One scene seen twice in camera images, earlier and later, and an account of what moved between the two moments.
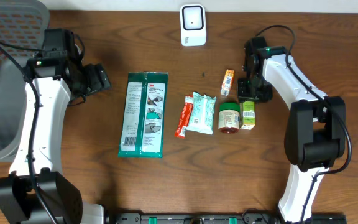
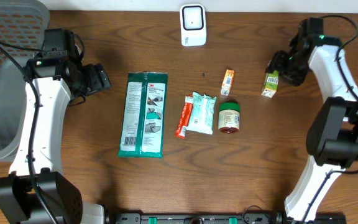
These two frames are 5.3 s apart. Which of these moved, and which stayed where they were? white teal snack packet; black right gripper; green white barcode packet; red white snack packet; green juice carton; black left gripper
Moved: green juice carton; black right gripper
Stayed: black left gripper; white teal snack packet; red white snack packet; green white barcode packet
